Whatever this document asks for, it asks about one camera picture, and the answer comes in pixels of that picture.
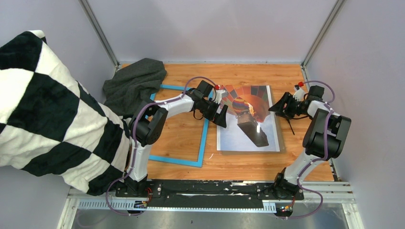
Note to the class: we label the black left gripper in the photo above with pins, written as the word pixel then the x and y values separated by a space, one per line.
pixel 219 119

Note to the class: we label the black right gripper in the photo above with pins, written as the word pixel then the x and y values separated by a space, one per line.
pixel 278 108

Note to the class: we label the hot air balloon photo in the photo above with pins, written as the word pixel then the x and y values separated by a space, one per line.
pixel 250 123

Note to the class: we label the wooden photo frame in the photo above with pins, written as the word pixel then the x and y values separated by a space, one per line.
pixel 182 142

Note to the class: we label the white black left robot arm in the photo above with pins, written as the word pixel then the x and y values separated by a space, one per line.
pixel 148 122

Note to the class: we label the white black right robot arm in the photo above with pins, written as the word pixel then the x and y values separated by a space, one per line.
pixel 323 140

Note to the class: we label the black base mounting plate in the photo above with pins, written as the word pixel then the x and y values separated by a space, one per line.
pixel 207 193

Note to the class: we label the dark grey cloth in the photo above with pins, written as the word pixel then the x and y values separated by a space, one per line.
pixel 133 84

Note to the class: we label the black white checkered blanket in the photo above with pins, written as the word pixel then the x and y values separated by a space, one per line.
pixel 50 124

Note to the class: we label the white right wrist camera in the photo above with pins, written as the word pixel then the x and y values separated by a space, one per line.
pixel 299 94

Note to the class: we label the right aluminium corner post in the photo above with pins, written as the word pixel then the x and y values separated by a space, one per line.
pixel 323 31

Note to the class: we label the aluminium corner post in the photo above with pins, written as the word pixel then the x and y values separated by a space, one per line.
pixel 323 31
pixel 86 6

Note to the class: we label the left aluminium corner post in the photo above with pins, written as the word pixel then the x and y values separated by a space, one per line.
pixel 86 6

